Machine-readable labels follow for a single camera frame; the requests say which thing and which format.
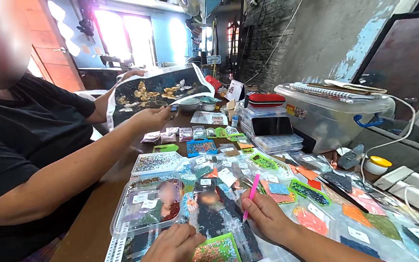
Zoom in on person's left hand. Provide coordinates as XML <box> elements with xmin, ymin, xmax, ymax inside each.
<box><xmin>140</xmin><ymin>223</ymin><xmax>207</xmax><ymax>262</ymax></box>

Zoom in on white cable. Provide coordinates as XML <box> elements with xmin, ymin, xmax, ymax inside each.
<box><xmin>361</xmin><ymin>95</ymin><xmax>419</xmax><ymax>239</ymax></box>

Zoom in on barred window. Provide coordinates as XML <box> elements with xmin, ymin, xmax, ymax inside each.
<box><xmin>227</xmin><ymin>21</ymin><xmax>241</xmax><ymax>68</ymax></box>

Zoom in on green-rimmed bowl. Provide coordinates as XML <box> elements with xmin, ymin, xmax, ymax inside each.
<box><xmin>199</xmin><ymin>96</ymin><xmax>218</xmax><ymax>111</ymax></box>

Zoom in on white tray with multicoloured beads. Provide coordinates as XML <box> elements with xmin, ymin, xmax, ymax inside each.
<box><xmin>131</xmin><ymin>151</ymin><xmax>184</xmax><ymax>178</ymax></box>

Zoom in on stack of clear organizer boxes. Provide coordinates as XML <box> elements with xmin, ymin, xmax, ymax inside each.
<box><xmin>240</xmin><ymin>104</ymin><xmax>305</xmax><ymax>153</ymax></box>

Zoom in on brown notebook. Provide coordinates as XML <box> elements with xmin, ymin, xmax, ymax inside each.
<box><xmin>307</xmin><ymin>80</ymin><xmax>388</xmax><ymax>96</ymax></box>

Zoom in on printed paper leaflet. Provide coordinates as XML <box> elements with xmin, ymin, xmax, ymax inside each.
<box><xmin>190</xmin><ymin>111</ymin><xmax>229</xmax><ymax>127</ymax></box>

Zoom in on red plastic bag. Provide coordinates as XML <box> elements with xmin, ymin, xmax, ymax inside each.
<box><xmin>205</xmin><ymin>75</ymin><xmax>223</xmax><ymax>93</ymax></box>

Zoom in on grey chair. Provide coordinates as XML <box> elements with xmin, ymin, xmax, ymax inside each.
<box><xmin>344</xmin><ymin>95</ymin><xmax>419</xmax><ymax>182</ymax></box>

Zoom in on black-framed brown board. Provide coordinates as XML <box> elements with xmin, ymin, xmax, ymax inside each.
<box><xmin>351</xmin><ymin>10</ymin><xmax>419</xmax><ymax>110</ymax></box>

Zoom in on sewing machine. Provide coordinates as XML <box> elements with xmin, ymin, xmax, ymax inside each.
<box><xmin>99</xmin><ymin>54</ymin><xmax>134</xmax><ymax>71</ymax></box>

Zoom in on black flat tablet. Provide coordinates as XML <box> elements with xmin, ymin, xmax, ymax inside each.
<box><xmin>291</xmin><ymin>127</ymin><xmax>317</xmax><ymax>153</ymax></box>

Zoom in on person's right forearm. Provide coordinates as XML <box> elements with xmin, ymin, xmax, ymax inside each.
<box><xmin>288</xmin><ymin>221</ymin><xmax>386</xmax><ymax>262</ymax></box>

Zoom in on black smartphone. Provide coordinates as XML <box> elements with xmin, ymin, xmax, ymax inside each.
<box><xmin>251</xmin><ymin>116</ymin><xmax>294</xmax><ymax>137</ymax></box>

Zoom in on crumpled clear plastic bag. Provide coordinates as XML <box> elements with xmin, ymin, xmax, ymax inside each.
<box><xmin>336</xmin><ymin>144</ymin><xmax>365</xmax><ymax>170</ymax></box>

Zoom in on clear bottle, blue label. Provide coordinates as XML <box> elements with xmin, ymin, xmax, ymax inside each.
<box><xmin>231</xmin><ymin>102</ymin><xmax>240</xmax><ymax>128</ymax></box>

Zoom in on dark cabinet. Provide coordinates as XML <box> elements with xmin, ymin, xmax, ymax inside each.
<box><xmin>77</xmin><ymin>68</ymin><xmax>126</xmax><ymax>91</ymax></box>

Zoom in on row of small bead packets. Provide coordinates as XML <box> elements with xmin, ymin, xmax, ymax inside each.
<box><xmin>141</xmin><ymin>125</ymin><xmax>217</xmax><ymax>144</ymax></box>

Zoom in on white power strip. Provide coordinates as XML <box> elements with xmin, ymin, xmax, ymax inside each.
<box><xmin>373</xmin><ymin>166</ymin><xmax>419</xmax><ymax>214</ymax></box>

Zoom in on clear plastic container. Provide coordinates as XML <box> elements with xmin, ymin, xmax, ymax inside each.
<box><xmin>110</xmin><ymin>171</ymin><xmax>184</xmax><ymax>239</ymax></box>

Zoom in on red zipper case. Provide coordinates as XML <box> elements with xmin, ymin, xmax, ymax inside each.
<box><xmin>248</xmin><ymin>93</ymin><xmax>286</xmax><ymax>108</ymax></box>

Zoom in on green tray, orange beads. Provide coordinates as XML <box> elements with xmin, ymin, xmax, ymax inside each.
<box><xmin>261</xmin><ymin>180</ymin><xmax>298</xmax><ymax>205</ymax></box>

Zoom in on green tray with mixed beads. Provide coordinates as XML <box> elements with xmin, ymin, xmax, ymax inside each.
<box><xmin>191</xmin><ymin>232</ymin><xmax>242</xmax><ymax>262</ymax></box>

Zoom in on wide bright window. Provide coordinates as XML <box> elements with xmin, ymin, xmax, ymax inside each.
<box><xmin>94</xmin><ymin>9</ymin><xmax>158</xmax><ymax>68</ymax></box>

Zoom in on desk calendar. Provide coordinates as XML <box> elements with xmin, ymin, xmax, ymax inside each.
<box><xmin>225</xmin><ymin>80</ymin><xmax>246</xmax><ymax>102</ymax></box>

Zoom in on orange door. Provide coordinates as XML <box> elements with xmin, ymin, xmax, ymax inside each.
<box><xmin>17</xmin><ymin>0</ymin><xmax>86</xmax><ymax>92</ymax></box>

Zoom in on white plastic chair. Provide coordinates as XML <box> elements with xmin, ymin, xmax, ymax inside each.
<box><xmin>74</xmin><ymin>89</ymin><xmax>111</xmax><ymax>142</ymax></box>

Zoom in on electric fan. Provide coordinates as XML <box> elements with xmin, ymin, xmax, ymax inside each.
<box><xmin>178</xmin><ymin>0</ymin><xmax>201</xmax><ymax>16</ymax></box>

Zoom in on person's right hand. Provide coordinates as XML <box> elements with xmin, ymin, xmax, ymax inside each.
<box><xmin>241</xmin><ymin>188</ymin><xmax>302</xmax><ymax>246</ymax></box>

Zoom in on black tweezers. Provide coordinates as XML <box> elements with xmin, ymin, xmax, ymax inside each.
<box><xmin>317</xmin><ymin>174</ymin><xmax>370</xmax><ymax>214</ymax></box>

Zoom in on green leaf-shaped tray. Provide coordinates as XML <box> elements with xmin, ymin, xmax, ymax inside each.
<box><xmin>250</xmin><ymin>152</ymin><xmax>279</xmax><ymax>171</ymax></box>

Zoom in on white jar, yellow lid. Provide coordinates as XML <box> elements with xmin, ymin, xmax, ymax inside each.
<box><xmin>363</xmin><ymin>156</ymin><xmax>393</xmax><ymax>175</ymax></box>

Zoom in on green tray with dark beads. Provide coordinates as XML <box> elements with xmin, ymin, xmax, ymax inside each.
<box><xmin>289</xmin><ymin>179</ymin><xmax>331</xmax><ymax>207</ymax></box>

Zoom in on white bowl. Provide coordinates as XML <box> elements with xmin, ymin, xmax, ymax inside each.
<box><xmin>177</xmin><ymin>98</ymin><xmax>202</xmax><ymax>112</ymax></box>

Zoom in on blue tray with beads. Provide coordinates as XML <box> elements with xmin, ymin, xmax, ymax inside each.
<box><xmin>186</xmin><ymin>139</ymin><xmax>218</xmax><ymax>158</ymax></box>

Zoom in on diamond painting canvas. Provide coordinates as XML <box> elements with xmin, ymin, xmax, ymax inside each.
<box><xmin>105</xmin><ymin>160</ymin><xmax>265</xmax><ymax>262</ymax></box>

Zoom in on pink pen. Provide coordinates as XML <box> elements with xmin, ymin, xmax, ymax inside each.
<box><xmin>242</xmin><ymin>173</ymin><xmax>260</xmax><ymax>223</ymax></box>

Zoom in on spiral notebook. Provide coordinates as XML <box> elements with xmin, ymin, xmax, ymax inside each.
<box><xmin>289</xmin><ymin>82</ymin><xmax>388</xmax><ymax>100</ymax></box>

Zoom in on large clear storage bin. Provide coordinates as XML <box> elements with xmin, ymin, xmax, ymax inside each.
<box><xmin>274</xmin><ymin>82</ymin><xmax>395</xmax><ymax>154</ymax></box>

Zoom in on dark butterfly picture canvas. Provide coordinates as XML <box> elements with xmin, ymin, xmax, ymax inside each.
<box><xmin>106</xmin><ymin>63</ymin><xmax>215</xmax><ymax>132</ymax></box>

